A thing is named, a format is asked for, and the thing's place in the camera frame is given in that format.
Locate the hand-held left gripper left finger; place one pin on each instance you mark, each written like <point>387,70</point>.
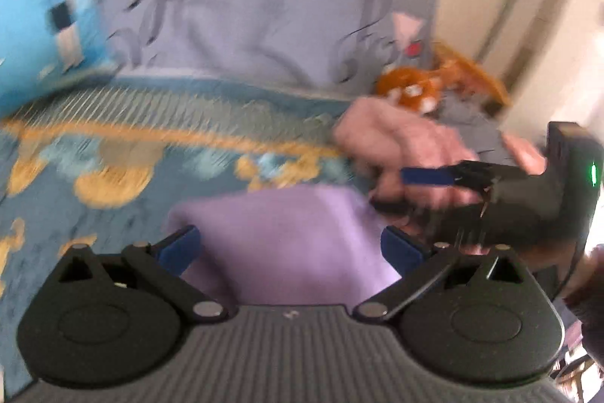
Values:
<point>181,247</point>

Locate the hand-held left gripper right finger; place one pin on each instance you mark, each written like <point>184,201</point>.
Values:
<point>401,249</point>

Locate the red panda plush toy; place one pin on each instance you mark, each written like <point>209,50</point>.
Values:
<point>406,84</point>

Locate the blue cartoon cushion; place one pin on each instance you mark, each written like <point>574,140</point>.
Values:
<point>42,6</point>

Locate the grey printed sofa cover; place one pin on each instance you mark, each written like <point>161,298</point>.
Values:
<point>264,6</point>

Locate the pink fluffy garment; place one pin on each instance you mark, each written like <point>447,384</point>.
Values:
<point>391,134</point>

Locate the purple sweatshirt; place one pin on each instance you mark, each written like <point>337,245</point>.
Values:
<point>283,242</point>

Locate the orange bag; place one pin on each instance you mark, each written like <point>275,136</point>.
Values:
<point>457,70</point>

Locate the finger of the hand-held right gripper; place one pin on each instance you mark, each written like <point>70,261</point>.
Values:
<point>391,204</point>
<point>424,175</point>

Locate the blue floral quilted blanket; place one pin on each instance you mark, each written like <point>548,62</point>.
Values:
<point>141,138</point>

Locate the grey bed sheet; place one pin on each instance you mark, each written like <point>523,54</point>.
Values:
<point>472,119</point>

